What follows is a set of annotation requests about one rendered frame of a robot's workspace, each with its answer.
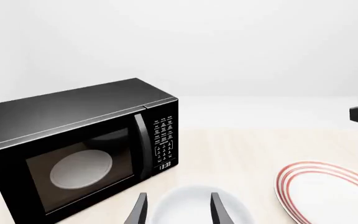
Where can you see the white bowl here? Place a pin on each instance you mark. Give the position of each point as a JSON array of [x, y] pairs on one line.
[[182, 205]]

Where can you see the black microwave oven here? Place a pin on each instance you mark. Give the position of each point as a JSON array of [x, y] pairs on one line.
[[82, 130]]

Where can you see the round white microwave turntable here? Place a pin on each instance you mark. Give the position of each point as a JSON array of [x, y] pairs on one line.
[[81, 169]]

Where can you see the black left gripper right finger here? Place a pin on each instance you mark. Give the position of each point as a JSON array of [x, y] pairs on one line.
[[220, 213]]

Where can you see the white plate with red rings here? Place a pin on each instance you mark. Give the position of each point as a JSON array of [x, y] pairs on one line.
[[331, 196]]

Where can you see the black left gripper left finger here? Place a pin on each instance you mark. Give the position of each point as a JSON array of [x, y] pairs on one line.
[[139, 213]]

